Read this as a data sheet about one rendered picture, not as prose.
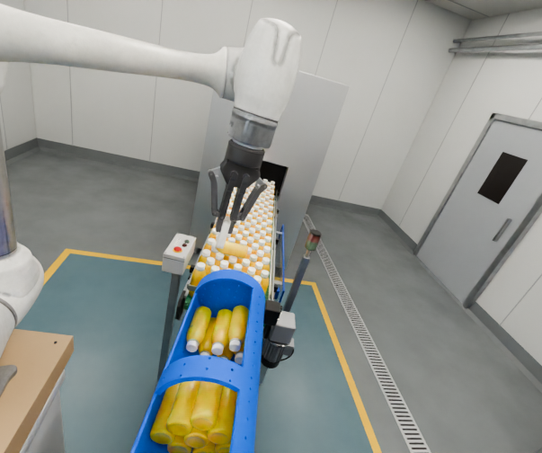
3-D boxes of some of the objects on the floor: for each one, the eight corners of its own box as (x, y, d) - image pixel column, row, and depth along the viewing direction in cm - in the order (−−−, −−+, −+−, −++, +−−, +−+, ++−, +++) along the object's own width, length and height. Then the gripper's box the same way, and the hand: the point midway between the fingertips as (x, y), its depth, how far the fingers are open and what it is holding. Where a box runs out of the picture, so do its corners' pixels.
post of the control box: (155, 388, 191) (173, 262, 147) (157, 383, 194) (175, 258, 150) (162, 390, 191) (181, 264, 147) (164, 384, 195) (183, 260, 151)
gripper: (273, 147, 65) (244, 241, 74) (214, 130, 60) (190, 232, 69) (282, 156, 58) (249, 258, 67) (217, 137, 54) (190, 249, 63)
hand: (223, 232), depth 67 cm, fingers closed
